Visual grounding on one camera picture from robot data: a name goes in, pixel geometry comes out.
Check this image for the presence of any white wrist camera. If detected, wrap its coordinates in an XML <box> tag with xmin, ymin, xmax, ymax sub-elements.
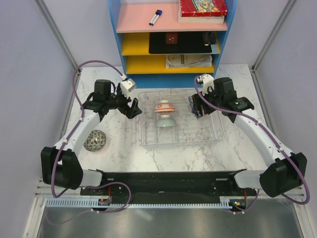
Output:
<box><xmin>120</xmin><ymin>78</ymin><xmax>137</xmax><ymax>98</ymax></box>
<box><xmin>197</xmin><ymin>73</ymin><xmax>214</xmax><ymax>96</ymax></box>

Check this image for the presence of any folded newspaper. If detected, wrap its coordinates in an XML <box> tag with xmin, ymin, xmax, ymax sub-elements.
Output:
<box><xmin>165</xmin><ymin>55</ymin><xmax>212</xmax><ymax>68</ymax></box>

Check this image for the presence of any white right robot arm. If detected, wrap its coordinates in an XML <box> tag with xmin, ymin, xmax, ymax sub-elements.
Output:
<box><xmin>191</xmin><ymin>74</ymin><xmax>310</xmax><ymax>204</ymax></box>

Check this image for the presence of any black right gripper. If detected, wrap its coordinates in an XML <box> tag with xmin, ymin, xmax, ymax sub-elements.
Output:
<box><xmin>192</xmin><ymin>85</ymin><xmax>223</xmax><ymax>118</ymax></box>

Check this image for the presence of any black device on shelf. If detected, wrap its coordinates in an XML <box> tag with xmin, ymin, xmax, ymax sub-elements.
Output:
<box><xmin>203</xmin><ymin>31</ymin><xmax>216</xmax><ymax>46</ymax></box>

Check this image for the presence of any pale green bowl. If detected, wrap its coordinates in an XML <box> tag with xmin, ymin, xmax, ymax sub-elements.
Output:
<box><xmin>155</xmin><ymin>115</ymin><xmax>176</xmax><ymax>128</ymax></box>

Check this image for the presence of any aluminium frame post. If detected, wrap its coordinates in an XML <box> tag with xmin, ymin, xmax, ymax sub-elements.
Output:
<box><xmin>34</xmin><ymin>0</ymin><xmax>78</xmax><ymax>69</ymax></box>
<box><xmin>251</xmin><ymin>0</ymin><xmax>299</xmax><ymax>72</ymax></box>

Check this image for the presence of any aluminium frame post left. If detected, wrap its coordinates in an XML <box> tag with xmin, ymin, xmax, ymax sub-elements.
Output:
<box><xmin>34</xmin><ymin>0</ymin><xmax>78</xmax><ymax>69</ymax></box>

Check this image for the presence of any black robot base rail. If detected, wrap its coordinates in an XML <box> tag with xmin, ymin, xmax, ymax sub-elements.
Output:
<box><xmin>80</xmin><ymin>171</ymin><xmax>256</xmax><ymax>204</ymax></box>

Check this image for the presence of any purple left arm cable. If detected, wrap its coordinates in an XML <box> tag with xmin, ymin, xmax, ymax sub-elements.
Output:
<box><xmin>44</xmin><ymin>59</ymin><xmax>131</xmax><ymax>226</ymax></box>

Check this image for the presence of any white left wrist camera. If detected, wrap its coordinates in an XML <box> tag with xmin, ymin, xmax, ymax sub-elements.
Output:
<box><xmin>120</xmin><ymin>78</ymin><xmax>137</xmax><ymax>98</ymax></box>

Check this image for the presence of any blue triangle patterned bowl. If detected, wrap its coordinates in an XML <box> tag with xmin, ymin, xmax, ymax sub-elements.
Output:
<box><xmin>188</xmin><ymin>96</ymin><xmax>199</xmax><ymax>119</ymax></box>

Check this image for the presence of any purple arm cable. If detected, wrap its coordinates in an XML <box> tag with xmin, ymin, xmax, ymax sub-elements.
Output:
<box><xmin>44</xmin><ymin>59</ymin><xmax>131</xmax><ymax>226</ymax></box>
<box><xmin>194</xmin><ymin>75</ymin><xmax>311</xmax><ymax>215</ymax></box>

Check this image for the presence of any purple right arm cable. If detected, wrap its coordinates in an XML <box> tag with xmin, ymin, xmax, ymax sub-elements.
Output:
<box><xmin>194</xmin><ymin>75</ymin><xmax>311</xmax><ymax>215</ymax></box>

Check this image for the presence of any orange floral patterned bowl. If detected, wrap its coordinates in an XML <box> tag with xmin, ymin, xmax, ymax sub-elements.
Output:
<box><xmin>154</xmin><ymin>100</ymin><xmax>176</xmax><ymax>114</ymax></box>

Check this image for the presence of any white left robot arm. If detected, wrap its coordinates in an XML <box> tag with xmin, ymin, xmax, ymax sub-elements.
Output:
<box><xmin>41</xmin><ymin>79</ymin><xmax>142</xmax><ymax>195</ymax></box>

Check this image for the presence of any aluminium frame post right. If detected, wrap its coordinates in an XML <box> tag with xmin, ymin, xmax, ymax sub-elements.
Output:
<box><xmin>251</xmin><ymin>0</ymin><xmax>299</xmax><ymax>72</ymax></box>

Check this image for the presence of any blue capped marker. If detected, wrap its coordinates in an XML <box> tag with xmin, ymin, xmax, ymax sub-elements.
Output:
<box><xmin>152</xmin><ymin>9</ymin><xmax>162</xmax><ymax>26</ymax></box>

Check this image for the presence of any white thick book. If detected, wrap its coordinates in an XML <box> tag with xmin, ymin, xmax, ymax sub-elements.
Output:
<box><xmin>178</xmin><ymin>11</ymin><xmax>225</xmax><ymax>24</ymax></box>

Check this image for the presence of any light blue cable duct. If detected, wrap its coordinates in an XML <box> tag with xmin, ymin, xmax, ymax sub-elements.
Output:
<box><xmin>45</xmin><ymin>198</ymin><xmax>232</xmax><ymax>209</ymax></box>

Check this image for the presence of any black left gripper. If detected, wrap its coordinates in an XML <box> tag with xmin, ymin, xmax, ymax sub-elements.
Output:
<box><xmin>106</xmin><ymin>83</ymin><xmax>142</xmax><ymax>119</ymax></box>

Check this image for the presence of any blue and yellow shelf unit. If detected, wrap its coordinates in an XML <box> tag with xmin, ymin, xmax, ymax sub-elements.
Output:
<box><xmin>108</xmin><ymin>0</ymin><xmax>237</xmax><ymax>88</ymax></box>

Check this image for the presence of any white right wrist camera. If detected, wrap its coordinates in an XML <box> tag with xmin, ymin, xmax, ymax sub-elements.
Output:
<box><xmin>197</xmin><ymin>73</ymin><xmax>214</xmax><ymax>96</ymax></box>

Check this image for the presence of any white wire dish rack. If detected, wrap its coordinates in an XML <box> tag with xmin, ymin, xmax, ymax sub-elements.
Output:
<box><xmin>138</xmin><ymin>88</ymin><xmax>224</xmax><ymax>147</ymax></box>

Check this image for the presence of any grey mosaic patterned bowl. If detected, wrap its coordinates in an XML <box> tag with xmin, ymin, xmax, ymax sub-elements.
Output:
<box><xmin>83</xmin><ymin>130</ymin><xmax>106</xmax><ymax>152</ymax></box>

